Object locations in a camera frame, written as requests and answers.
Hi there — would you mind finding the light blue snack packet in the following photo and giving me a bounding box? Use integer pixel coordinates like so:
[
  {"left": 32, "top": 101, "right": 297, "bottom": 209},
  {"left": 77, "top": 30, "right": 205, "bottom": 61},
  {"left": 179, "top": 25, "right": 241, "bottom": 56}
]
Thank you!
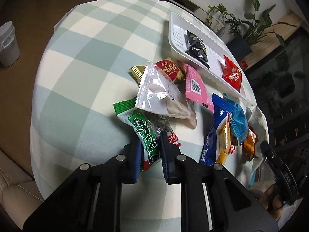
[{"left": 222, "top": 92, "right": 249, "bottom": 145}]

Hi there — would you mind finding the leafy plant white pot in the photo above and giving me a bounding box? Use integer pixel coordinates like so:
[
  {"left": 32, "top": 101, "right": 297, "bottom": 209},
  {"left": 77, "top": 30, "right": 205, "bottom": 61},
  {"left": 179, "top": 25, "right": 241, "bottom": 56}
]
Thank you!
[{"left": 217, "top": 14, "right": 243, "bottom": 44}]

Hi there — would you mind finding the pink snack packet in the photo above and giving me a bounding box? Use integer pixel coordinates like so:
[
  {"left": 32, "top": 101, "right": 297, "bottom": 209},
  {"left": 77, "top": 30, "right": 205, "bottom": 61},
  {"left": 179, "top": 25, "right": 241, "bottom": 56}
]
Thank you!
[{"left": 179, "top": 61, "right": 215, "bottom": 113}]

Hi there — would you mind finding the green snack packet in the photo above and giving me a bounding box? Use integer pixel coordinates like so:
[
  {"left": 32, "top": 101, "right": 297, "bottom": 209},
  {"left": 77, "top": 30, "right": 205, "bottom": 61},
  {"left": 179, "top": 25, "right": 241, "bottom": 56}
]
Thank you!
[{"left": 113, "top": 97, "right": 181, "bottom": 172}]

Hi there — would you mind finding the black snack packet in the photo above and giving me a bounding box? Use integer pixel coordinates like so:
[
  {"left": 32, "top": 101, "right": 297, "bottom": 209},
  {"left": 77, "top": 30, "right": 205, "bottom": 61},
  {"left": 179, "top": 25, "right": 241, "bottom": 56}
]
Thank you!
[{"left": 185, "top": 30, "right": 211, "bottom": 69}]

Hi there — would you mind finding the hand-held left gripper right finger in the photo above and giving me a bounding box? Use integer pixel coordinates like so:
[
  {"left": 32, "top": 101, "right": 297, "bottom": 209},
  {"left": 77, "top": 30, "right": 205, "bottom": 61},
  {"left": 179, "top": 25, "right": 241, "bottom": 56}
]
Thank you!
[{"left": 158, "top": 130, "right": 279, "bottom": 232}]

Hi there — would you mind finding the gold red snack packet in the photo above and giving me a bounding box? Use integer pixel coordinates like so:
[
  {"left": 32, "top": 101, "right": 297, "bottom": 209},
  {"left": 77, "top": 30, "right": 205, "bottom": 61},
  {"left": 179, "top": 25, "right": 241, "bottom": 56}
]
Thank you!
[{"left": 128, "top": 57, "right": 186, "bottom": 86}]

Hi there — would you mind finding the white trash bin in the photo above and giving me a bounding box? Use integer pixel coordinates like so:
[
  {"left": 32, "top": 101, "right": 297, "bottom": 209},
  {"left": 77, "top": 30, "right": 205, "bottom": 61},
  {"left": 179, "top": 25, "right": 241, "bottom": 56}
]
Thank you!
[{"left": 0, "top": 21, "right": 21, "bottom": 67}]

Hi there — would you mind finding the yellow snack packet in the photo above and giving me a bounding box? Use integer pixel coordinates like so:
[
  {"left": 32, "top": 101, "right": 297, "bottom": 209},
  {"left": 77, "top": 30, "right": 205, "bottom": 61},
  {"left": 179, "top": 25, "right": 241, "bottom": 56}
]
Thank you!
[{"left": 214, "top": 118, "right": 231, "bottom": 166}]

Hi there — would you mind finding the small red snack packet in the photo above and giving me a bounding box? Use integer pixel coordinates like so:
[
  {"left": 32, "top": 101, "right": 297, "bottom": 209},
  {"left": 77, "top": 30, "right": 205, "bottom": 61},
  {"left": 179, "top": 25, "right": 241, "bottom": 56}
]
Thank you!
[{"left": 229, "top": 135, "right": 243, "bottom": 154}]

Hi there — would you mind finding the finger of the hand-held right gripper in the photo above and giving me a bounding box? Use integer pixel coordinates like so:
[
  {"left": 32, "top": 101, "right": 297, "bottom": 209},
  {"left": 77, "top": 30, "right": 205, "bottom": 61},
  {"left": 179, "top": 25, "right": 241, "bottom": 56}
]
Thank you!
[{"left": 260, "top": 141, "right": 300, "bottom": 203}]

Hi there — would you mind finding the clear white snack packet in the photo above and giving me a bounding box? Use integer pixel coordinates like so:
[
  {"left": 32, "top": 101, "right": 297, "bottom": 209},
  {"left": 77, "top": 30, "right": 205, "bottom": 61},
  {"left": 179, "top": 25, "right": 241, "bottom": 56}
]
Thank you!
[{"left": 135, "top": 61, "right": 197, "bottom": 129}]

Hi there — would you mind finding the beige sofa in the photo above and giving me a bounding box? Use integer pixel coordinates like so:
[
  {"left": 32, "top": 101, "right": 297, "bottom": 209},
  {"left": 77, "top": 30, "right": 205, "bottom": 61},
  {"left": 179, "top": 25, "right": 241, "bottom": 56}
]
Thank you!
[{"left": 0, "top": 150, "right": 45, "bottom": 211}]

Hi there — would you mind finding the trailing vine plant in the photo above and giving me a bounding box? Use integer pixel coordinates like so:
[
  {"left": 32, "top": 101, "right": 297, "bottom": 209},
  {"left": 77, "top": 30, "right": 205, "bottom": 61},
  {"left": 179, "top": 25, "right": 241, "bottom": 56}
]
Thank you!
[{"left": 206, "top": 3, "right": 228, "bottom": 31}]

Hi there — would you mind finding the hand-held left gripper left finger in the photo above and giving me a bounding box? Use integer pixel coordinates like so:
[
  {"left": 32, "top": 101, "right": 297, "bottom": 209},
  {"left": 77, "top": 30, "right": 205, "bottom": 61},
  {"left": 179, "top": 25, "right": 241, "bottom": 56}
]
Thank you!
[{"left": 23, "top": 141, "right": 143, "bottom": 232}]

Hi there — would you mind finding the large-leaf plant grey planter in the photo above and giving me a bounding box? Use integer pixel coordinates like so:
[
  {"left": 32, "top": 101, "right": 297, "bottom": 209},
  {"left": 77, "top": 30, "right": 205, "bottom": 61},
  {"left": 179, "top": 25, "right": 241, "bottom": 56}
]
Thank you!
[{"left": 227, "top": 0, "right": 298, "bottom": 60}]

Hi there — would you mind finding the dark blue cookie packet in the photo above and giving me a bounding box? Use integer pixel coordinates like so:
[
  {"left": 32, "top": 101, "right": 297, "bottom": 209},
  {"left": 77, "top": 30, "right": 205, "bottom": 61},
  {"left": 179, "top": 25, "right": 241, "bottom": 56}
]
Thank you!
[{"left": 198, "top": 93, "right": 233, "bottom": 167}]

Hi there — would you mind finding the person's right hand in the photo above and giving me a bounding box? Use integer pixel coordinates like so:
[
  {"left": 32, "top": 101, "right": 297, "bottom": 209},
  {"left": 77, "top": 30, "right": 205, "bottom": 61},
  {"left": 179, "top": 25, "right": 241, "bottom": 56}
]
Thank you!
[{"left": 259, "top": 183, "right": 284, "bottom": 213}]

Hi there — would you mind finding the white foam tray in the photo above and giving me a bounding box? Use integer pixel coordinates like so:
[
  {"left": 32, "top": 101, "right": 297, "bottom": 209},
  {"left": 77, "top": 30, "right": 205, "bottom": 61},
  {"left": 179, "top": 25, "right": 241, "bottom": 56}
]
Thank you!
[{"left": 169, "top": 12, "right": 247, "bottom": 101}]

